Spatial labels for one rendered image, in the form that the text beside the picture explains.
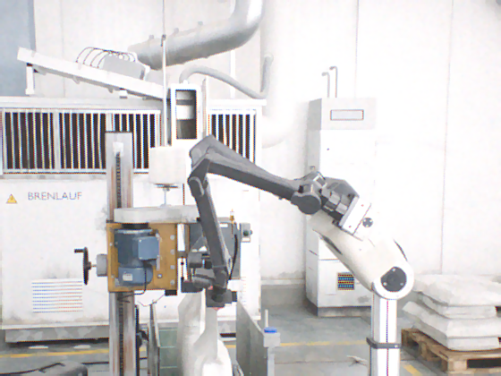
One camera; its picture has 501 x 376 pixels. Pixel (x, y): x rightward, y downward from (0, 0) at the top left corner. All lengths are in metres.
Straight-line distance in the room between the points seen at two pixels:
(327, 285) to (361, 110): 1.74
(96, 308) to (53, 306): 0.36
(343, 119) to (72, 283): 3.01
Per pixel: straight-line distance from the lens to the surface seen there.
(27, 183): 5.93
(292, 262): 7.45
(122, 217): 2.95
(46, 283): 6.02
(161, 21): 7.28
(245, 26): 5.50
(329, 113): 6.84
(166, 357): 4.39
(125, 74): 5.62
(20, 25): 6.88
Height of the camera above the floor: 1.68
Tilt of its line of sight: 6 degrees down
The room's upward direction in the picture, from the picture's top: straight up
